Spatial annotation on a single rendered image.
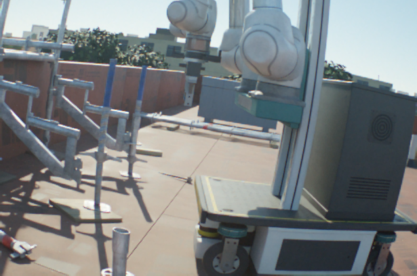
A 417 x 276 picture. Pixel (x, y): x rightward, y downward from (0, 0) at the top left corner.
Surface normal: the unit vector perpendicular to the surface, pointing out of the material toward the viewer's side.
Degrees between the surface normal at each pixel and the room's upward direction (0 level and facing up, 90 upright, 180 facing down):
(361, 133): 90
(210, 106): 90
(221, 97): 90
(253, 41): 98
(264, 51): 96
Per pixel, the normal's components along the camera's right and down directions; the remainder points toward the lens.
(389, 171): 0.07, 0.08
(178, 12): -0.42, 0.14
